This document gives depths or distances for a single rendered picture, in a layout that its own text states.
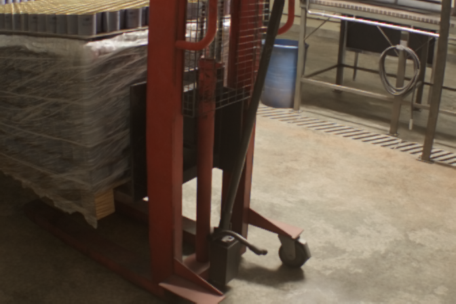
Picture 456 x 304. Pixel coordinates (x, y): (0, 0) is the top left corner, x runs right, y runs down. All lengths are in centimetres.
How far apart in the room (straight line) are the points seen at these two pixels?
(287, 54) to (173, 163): 312
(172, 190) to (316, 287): 88
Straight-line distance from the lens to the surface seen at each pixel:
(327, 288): 238
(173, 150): 180
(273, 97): 493
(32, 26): 204
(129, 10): 192
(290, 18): 206
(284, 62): 482
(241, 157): 197
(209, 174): 209
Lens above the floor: 140
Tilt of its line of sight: 18 degrees down
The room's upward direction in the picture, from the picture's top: 3 degrees clockwise
